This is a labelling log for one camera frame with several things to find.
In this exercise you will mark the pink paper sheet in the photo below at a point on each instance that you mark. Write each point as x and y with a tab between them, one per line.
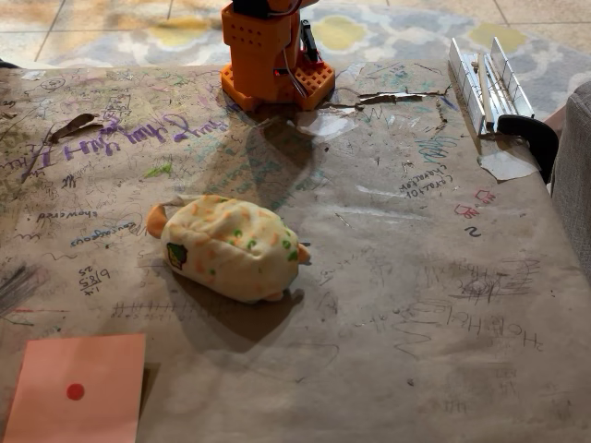
78	369

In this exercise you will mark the silver metal channel rail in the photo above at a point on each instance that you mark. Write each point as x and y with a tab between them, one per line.
491	87

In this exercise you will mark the grey fabric sofa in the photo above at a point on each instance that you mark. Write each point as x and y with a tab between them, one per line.
575	184

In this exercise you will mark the scribbled brown paper table cover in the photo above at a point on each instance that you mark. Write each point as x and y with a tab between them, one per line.
415	300

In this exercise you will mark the patterned grey yellow rug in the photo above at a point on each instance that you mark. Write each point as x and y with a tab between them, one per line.
397	32

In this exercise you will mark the clear tape patch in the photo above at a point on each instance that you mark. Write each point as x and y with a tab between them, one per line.
505	164
328	124

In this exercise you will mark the white spotted plush toy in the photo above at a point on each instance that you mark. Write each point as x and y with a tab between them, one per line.
231	249

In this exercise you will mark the orange robot arm with base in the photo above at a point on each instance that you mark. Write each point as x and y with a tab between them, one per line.
263	55

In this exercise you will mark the dried brown leaf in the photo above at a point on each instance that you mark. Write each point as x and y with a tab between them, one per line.
71	127

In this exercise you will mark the small round red object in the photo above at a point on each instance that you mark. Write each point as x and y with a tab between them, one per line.
75	391

